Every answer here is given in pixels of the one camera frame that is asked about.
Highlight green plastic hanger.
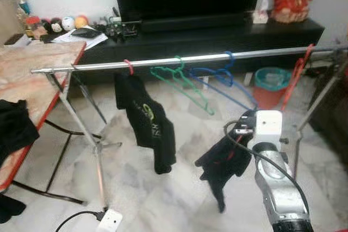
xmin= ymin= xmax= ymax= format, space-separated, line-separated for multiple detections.
xmin=150 ymin=55 xmax=215 ymax=116

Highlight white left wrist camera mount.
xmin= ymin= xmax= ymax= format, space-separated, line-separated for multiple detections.
xmin=97 ymin=208 xmax=123 ymax=232

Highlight black T-shirt green logo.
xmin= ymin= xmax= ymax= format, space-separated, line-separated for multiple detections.
xmin=195 ymin=110 xmax=256 ymax=214
xmin=113 ymin=73 xmax=177 ymax=174

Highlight green circuit board gadget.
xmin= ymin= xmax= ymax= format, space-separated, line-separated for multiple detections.
xmin=106 ymin=16 xmax=127 ymax=40

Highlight black pouch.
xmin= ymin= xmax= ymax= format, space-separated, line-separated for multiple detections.
xmin=71 ymin=27 xmax=103 ymax=40

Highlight white tissue pack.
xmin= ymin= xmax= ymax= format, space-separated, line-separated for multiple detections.
xmin=251 ymin=0 xmax=270 ymax=24

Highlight red plastic hanger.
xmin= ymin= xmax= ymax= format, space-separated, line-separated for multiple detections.
xmin=280 ymin=43 xmax=316 ymax=112
xmin=123 ymin=59 xmax=134 ymax=76

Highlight marble top table red edge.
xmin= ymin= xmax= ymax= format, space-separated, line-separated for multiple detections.
xmin=0 ymin=41 xmax=104 ymax=205

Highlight white box black lid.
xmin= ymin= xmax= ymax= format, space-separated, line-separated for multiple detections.
xmin=3 ymin=33 xmax=25 ymax=47

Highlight silver clothes rack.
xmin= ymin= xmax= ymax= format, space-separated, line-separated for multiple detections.
xmin=30 ymin=46 xmax=348 ymax=211

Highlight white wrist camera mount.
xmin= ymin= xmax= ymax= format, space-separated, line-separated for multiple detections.
xmin=97 ymin=208 xmax=123 ymax=232
xmin=253 ymin=110 xmax=284 ymax=146

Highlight white paper sheets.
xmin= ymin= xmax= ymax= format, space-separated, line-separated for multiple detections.
xmin=52 ymin=26 xmax=109 ymax=52

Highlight blue plastic hanger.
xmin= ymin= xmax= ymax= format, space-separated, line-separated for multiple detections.
xmin=189 ymin=51 xmax=259 ymax=110

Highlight clear jar red lid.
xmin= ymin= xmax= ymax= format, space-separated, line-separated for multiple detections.
xmin=26 ymin=16 xmax=43 ymax=40

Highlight black soundbar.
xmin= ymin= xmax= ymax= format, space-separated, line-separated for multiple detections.
xmin=140 ymin=14 xmax=252 ymax=33

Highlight dark sofa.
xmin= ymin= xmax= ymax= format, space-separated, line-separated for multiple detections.
xmin=311 ymin=80 xmax=348 ymax=165

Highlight white round toy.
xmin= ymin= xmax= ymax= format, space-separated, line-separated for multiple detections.
xmin=61 ymin=16 xmax=76 ymax=32

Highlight black television console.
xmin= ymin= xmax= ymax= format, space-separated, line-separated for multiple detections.
xmin=41 ymin=17 xmax=326 ymax=83

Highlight red plastic bucket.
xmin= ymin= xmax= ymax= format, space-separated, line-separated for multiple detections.
xmin=253 ymin=83 xmax=289 ymax=109

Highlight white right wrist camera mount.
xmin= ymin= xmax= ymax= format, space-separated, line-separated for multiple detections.
xmin=253 ymin=110 xmax=284 ymax=146

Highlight light wooden cabinet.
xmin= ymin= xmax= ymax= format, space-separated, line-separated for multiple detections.
xmin=0 ymin=0 xmax=25 ymax=45

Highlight small black box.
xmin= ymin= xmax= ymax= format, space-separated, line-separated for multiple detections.
xmin=122 ymin=21 xmax=142 ymax=40

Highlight orange round toy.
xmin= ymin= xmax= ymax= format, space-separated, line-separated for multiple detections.
xmin=74 ymin=15 xmax=89 ymax=29

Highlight black garment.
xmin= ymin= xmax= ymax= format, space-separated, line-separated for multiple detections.
xmin=0 ymin=193 xmax=27 ymax=224
xmin=0 ymin=99 xmax=40 ymax=167

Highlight black round toy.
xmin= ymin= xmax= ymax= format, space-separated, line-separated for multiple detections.
xmin=50 ymin=17 xmax=64 ymax=33
xmin=41 ymin=19 xmax=52 ymax=34

